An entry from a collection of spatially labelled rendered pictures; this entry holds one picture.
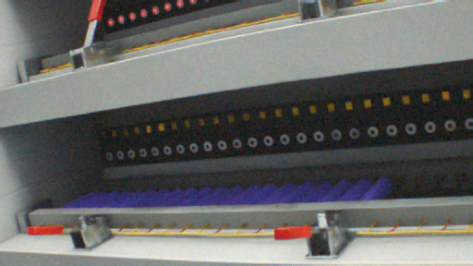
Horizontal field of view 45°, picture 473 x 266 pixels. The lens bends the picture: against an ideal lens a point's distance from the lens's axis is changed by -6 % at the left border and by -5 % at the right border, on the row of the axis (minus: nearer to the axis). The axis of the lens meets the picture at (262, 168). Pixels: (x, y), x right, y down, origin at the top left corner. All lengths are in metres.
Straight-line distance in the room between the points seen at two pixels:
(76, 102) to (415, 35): 0.36
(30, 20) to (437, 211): 0.57
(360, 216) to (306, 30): 0.16
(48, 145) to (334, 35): 0.46
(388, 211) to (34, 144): 0.48
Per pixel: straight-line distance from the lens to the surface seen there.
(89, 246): 0.62
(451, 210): 0.47
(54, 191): 0.81
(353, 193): 0.55
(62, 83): 0.65
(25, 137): 0.79
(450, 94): 0.59
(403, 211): 0.48
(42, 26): 0.83
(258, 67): 0.50
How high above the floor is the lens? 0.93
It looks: 4 degrees up
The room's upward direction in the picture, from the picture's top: 2 degrees counter-clockwise
